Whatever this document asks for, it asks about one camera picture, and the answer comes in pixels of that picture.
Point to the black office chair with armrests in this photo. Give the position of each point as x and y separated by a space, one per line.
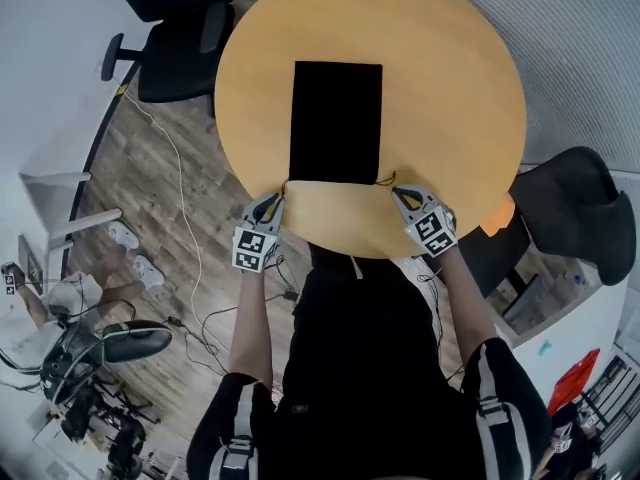
175 48

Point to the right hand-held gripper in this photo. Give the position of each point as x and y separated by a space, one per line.
432 230

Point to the white desk leg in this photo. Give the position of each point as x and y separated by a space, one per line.
87 220
57 178

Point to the person's black striped clothing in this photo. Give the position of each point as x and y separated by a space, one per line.
365 368

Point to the white desk with dark edge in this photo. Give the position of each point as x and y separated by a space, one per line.
55 68

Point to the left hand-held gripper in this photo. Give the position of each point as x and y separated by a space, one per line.
255 248

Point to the black equipment frame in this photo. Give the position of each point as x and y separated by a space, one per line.
95 408

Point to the person's right forearm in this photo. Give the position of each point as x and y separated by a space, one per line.
465 303

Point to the black padded seat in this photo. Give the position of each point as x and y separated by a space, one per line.
137 343

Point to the black shell chair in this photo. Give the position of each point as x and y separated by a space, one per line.
575 203

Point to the orange paper note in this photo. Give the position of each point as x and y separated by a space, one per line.
497 218

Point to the red plastic bin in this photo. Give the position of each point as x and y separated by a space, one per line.
575 383

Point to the person's left forearm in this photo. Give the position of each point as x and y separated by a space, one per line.
252 323

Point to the white shoe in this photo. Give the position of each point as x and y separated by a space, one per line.
124 235
149 271

